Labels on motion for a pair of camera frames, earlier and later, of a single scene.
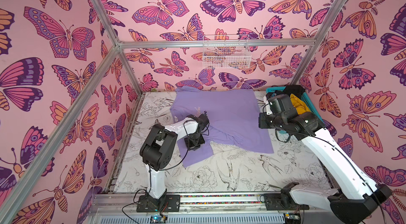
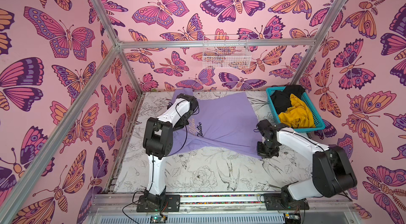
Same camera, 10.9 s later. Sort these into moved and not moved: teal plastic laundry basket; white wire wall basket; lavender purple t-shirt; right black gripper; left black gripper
Moved: left black gripper; lavender purple t-shirt; right black gripper
Not moved: teal plastic laundry basket; white wire wall basket
